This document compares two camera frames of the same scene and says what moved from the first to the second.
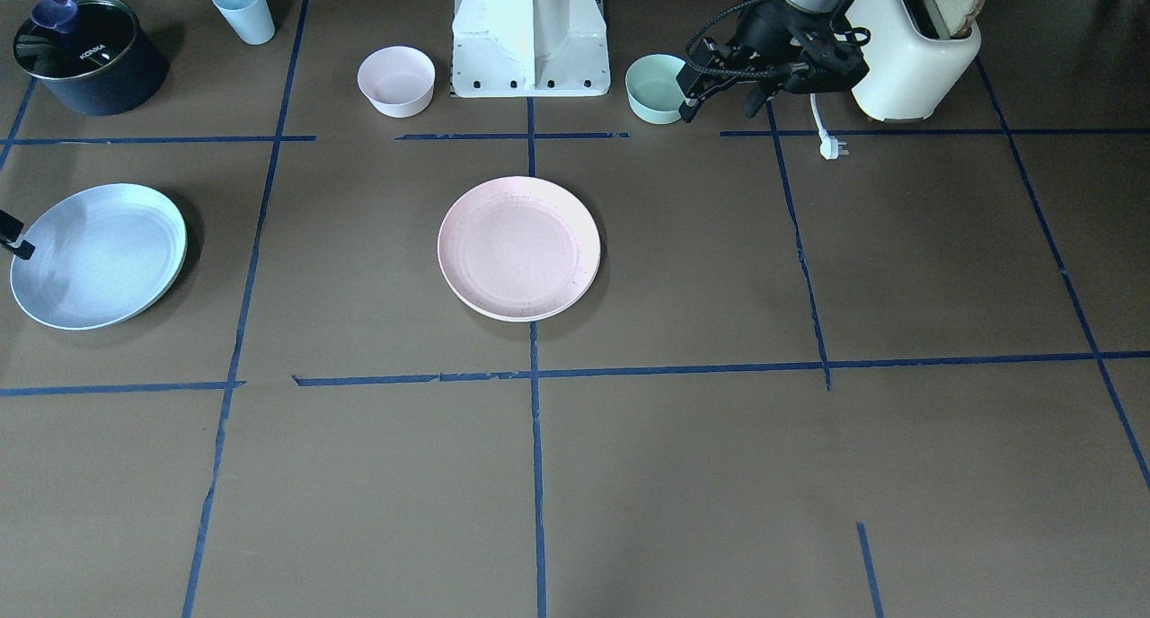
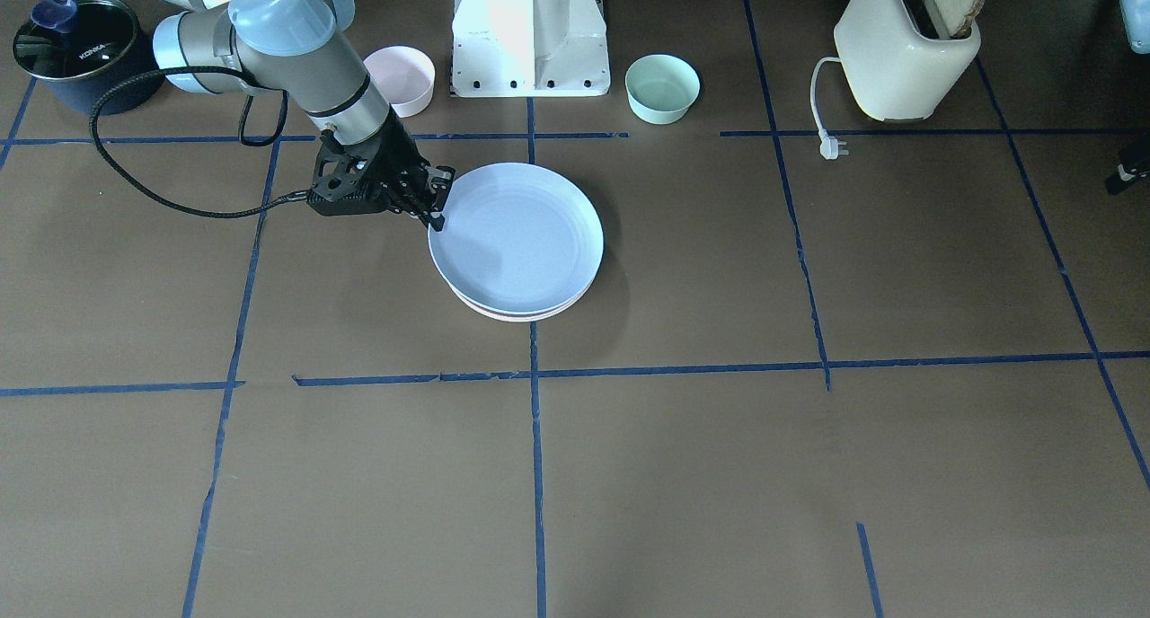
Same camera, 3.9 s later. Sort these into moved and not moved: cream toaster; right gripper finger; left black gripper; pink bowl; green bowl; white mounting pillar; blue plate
Moved: left black gripper; right gripper finger; blue plate
Not moved: white mounting pillar; cream toaster; green bowl; pink bowl
